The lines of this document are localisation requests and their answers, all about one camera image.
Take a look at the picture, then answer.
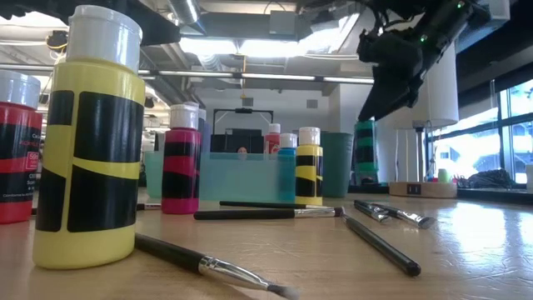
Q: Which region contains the hanging cable reel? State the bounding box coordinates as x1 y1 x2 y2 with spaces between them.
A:
45 29 70 53

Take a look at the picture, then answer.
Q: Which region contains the large blue paint bottle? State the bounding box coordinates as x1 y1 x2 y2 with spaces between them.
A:
197 107 213 153

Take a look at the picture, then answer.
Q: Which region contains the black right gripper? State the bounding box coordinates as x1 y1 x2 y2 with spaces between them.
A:
356 31 434 122

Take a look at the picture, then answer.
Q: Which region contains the small green paint bottle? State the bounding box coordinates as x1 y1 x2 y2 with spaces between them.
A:
353 119 379 185

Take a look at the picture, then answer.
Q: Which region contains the small magenta paint bottle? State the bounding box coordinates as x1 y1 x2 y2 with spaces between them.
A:
161 102 202 216

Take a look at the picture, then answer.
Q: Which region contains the grey ceiling box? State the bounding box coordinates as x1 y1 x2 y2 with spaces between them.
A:
268 10 297 35

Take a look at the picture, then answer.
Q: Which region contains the yellow paint bottle black label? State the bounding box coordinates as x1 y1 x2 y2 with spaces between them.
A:
294 127 324 207
32 4 147 270

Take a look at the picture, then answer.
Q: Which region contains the translucent teal plastic bin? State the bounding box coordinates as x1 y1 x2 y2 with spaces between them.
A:
143 150 297 204

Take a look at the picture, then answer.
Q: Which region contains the large red paint bottle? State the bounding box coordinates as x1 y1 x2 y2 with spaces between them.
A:
263 122 281 155

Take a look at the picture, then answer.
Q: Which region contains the dark green plastic cup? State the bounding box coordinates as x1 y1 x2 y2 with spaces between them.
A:
320 132 355 198

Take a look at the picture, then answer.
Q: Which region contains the small red paint bottle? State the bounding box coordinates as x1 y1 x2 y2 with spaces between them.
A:
0 69 44 225

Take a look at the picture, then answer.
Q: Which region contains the white shade wooden base lamp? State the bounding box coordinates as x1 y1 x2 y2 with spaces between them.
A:
382 41 460 199

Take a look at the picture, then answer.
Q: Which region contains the small blue paint bottle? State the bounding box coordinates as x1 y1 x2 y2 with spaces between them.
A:
277 132 298 203

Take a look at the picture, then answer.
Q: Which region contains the black cable pile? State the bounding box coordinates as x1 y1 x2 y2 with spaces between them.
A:
457 168 517 189

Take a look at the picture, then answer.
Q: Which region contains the silver ventilation duct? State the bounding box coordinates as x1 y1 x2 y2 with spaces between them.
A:
166 0 201 26

